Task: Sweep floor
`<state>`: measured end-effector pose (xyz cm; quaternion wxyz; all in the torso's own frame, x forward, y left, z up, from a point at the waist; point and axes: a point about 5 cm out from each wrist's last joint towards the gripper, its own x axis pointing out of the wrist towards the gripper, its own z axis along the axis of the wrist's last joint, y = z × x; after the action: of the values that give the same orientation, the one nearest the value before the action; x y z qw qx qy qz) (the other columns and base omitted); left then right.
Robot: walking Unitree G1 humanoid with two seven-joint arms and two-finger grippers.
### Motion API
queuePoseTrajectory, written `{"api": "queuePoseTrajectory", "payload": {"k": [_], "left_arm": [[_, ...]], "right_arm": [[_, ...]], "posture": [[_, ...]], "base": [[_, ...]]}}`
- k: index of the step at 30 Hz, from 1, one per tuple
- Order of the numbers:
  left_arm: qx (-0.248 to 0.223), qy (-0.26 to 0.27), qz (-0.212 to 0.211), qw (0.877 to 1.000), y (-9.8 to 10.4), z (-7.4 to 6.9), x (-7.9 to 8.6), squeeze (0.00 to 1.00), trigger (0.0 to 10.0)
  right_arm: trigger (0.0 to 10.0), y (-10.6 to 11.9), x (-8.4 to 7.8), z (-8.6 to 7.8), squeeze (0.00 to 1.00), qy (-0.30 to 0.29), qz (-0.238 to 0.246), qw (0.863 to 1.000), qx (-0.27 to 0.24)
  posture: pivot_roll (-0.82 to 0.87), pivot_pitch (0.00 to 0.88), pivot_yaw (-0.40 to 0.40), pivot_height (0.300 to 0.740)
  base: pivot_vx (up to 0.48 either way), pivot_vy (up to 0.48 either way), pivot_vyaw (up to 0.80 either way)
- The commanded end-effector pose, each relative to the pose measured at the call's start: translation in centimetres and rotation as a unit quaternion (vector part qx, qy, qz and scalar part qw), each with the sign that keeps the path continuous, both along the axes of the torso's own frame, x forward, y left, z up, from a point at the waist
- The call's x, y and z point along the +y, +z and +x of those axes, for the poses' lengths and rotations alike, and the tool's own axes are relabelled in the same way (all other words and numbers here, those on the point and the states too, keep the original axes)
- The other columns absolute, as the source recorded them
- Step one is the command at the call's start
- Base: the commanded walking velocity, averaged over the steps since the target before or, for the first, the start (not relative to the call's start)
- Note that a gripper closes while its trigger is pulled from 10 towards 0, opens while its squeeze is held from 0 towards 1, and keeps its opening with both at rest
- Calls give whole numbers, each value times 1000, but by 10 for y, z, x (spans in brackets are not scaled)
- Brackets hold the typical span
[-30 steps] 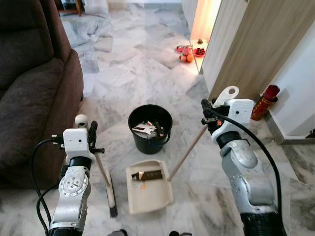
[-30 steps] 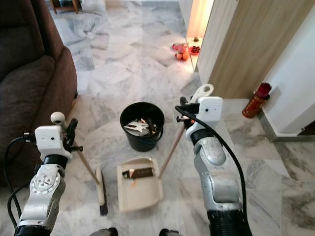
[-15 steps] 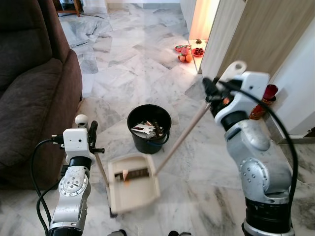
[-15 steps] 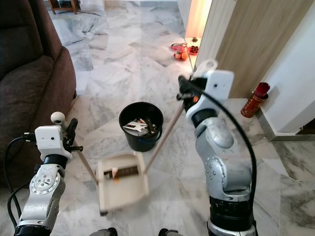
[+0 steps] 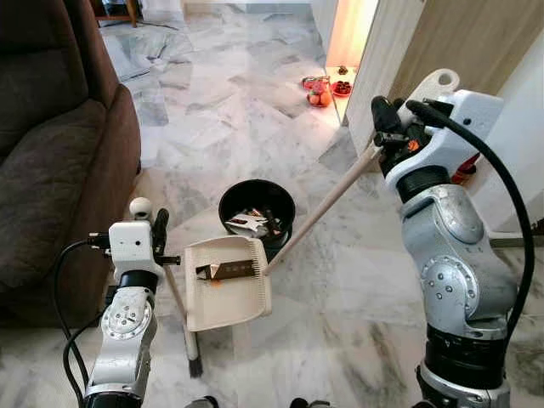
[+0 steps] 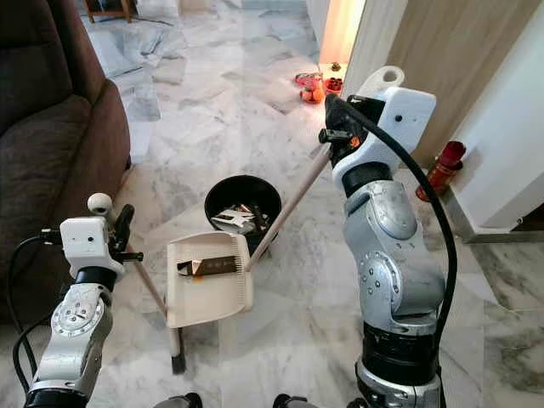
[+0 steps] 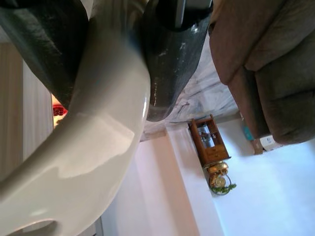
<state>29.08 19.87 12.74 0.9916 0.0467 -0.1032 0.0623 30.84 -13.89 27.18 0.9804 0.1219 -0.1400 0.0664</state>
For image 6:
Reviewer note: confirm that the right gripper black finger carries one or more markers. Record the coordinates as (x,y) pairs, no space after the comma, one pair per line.
(337,112)

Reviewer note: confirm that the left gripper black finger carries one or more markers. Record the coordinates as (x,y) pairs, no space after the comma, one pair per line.
(123,228)

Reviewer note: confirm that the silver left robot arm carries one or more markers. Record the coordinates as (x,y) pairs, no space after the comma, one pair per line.
(72,340)

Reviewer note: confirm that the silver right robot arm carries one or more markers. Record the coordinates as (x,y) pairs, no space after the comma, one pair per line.
(391,255)

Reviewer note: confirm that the small red dish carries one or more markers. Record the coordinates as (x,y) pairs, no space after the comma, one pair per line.
(333,85)

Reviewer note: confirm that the red tray with oranges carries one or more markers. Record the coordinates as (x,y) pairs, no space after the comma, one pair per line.
(309,88)

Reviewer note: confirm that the brown crumpled wrapper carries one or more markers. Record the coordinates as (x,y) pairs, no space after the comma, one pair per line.
(212,266)

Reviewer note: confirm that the round black waste bin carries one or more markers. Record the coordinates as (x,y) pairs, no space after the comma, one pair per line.
(268,200)

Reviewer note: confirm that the brown fabric sofa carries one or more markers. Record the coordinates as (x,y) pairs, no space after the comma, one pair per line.
(51,153)

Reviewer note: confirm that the red bottle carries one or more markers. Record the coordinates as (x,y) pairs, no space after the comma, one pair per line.
(442,170)

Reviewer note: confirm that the crumpled silver wrapper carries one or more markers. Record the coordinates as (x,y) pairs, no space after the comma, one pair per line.
(231,218)

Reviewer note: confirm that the wooden door panel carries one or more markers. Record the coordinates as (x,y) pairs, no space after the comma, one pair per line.
(450,51)

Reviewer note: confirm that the dark robot left foot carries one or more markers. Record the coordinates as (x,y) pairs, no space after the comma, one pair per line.
(178,401)

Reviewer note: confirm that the dark robot foot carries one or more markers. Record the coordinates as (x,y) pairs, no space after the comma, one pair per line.
(178,401)
(293,401)

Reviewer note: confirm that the dark robot right foot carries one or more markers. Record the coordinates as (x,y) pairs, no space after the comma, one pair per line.
(293,401)

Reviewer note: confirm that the small wooden stool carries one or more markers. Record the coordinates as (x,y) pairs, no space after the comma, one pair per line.
(109,8)

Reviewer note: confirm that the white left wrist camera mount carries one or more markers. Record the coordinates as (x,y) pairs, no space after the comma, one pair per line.
(87,245)

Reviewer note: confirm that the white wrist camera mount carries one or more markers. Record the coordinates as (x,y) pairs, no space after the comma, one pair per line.
(399,119)
(87,245)

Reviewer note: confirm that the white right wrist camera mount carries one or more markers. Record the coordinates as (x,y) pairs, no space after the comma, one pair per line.
(399,119)

